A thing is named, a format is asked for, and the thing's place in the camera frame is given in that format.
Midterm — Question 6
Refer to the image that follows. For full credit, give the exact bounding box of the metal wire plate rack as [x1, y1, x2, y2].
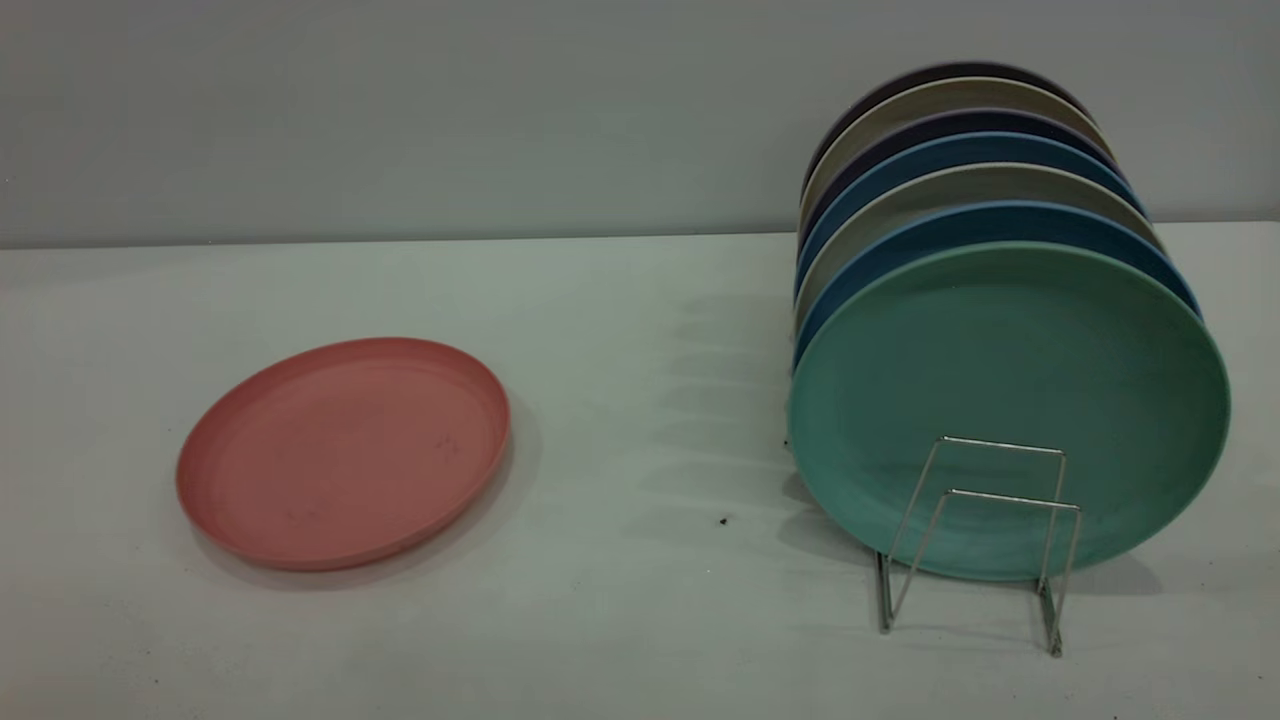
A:
[877, 436, 1084, 658]

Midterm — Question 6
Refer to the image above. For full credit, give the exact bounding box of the green round plate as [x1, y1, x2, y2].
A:
[788, 242, 1232, 581]

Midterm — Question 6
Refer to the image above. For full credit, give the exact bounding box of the light blue round plate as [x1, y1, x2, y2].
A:
[795, 131, 1150, 297]

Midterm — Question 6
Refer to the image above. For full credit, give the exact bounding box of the beige grey round plate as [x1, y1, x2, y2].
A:
[794, 163, 1167, 333]

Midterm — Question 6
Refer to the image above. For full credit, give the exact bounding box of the cream round plate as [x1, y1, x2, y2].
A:
[799, 77, 1114, 237]

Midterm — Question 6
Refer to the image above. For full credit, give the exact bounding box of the dark blue round plate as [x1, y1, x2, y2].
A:
[792, 200, 1202, 371]

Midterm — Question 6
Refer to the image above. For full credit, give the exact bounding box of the dark plum round plate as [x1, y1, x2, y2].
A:
[803, 61, 1092, 191]

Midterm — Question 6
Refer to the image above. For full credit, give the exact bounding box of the pink round plate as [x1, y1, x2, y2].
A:
[176, 337, 512, 572]

